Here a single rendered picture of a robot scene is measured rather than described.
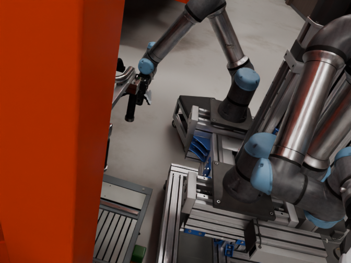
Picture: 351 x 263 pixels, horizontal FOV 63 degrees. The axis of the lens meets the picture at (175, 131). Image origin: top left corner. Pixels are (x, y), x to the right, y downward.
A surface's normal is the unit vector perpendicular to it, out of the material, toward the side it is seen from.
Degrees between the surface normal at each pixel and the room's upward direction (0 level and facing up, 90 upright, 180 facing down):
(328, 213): 90
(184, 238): 0
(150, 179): 0
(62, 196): 90
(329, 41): 50
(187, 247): 0
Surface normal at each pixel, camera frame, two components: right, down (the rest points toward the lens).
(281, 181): -0.11, -0.06
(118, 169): 0.23, -0.77
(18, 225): -0.18, 0.57
